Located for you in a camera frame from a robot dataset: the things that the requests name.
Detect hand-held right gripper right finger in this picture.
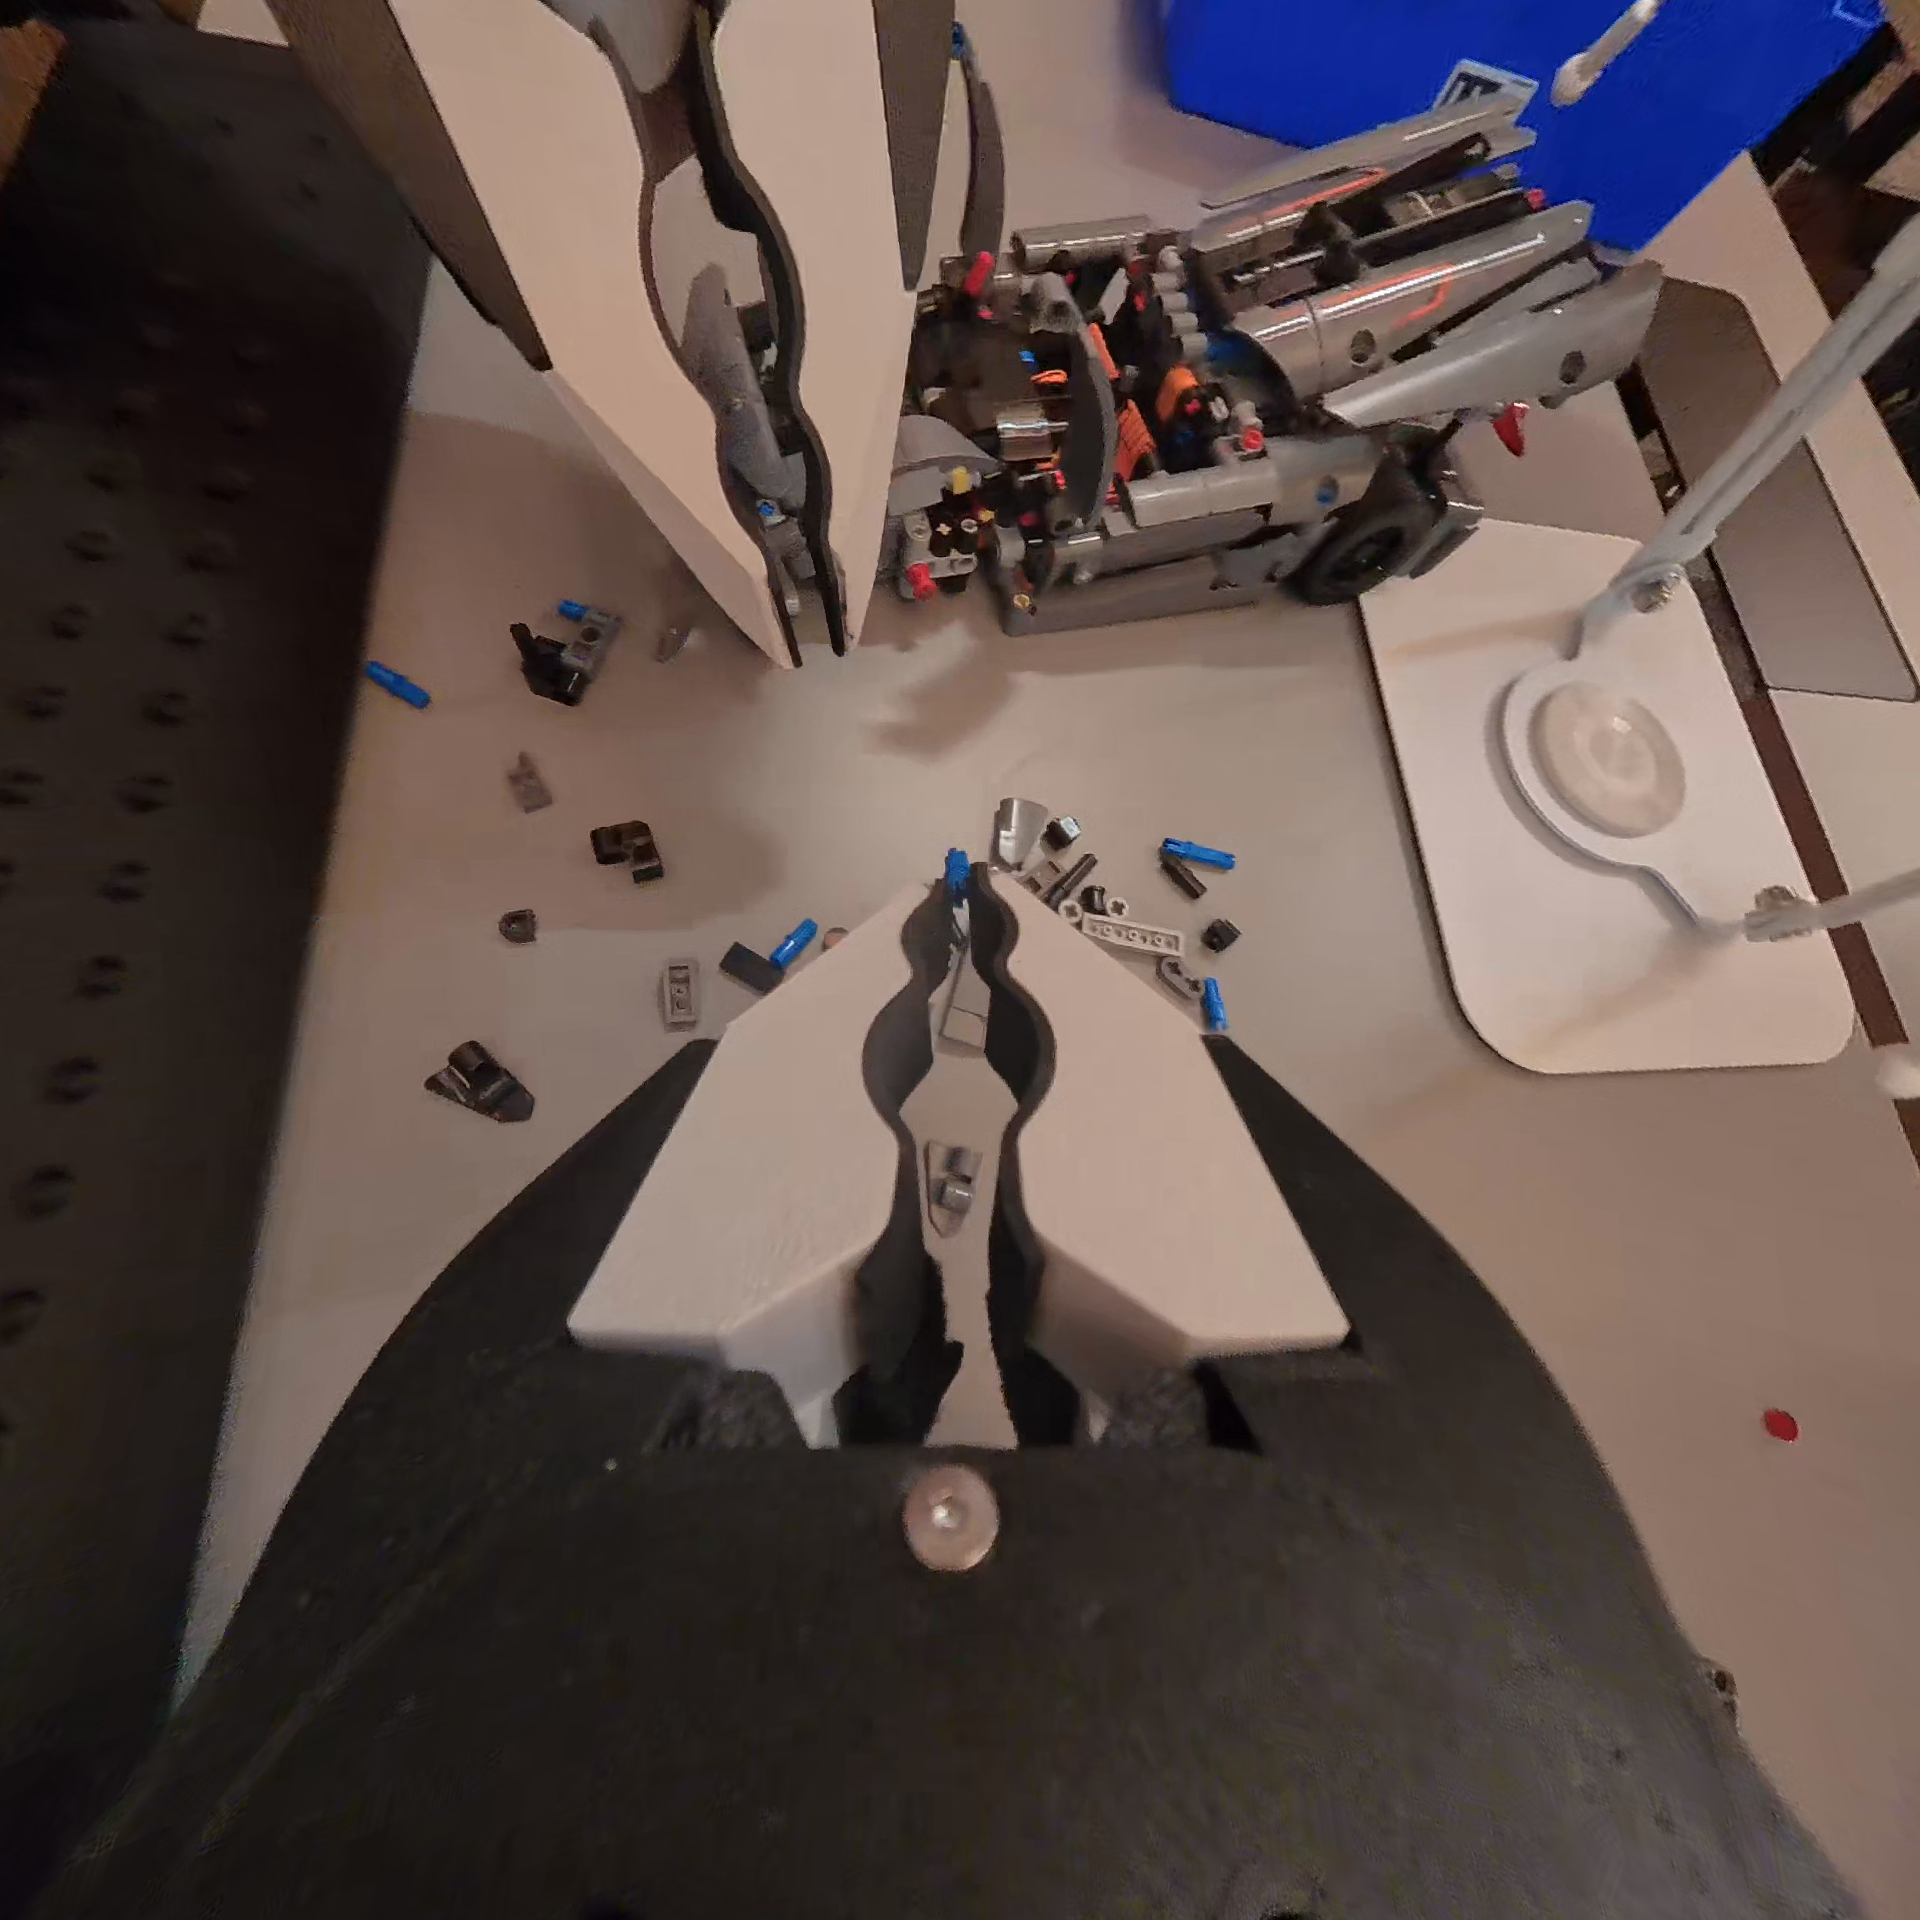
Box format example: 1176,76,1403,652
967,867,1352,1445

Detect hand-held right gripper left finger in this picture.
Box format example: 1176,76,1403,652
567,877,952,1445

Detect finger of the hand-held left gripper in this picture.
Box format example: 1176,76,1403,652
687,0,965,656
342,0,812,672

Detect black lego assembly blue pins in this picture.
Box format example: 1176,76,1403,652
508,596,627,706

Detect grey lego car model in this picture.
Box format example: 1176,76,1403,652
680,60,1667,641

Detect scattered small lego parts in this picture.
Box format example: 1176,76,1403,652
423,750,1247,1238

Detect white metal book stand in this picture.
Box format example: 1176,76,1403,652
1357,0,1920,1104

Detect black dimpled mat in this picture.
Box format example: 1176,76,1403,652
0,24,436,1877

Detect blue plastic bin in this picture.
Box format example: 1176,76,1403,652
1161,0,1892,250

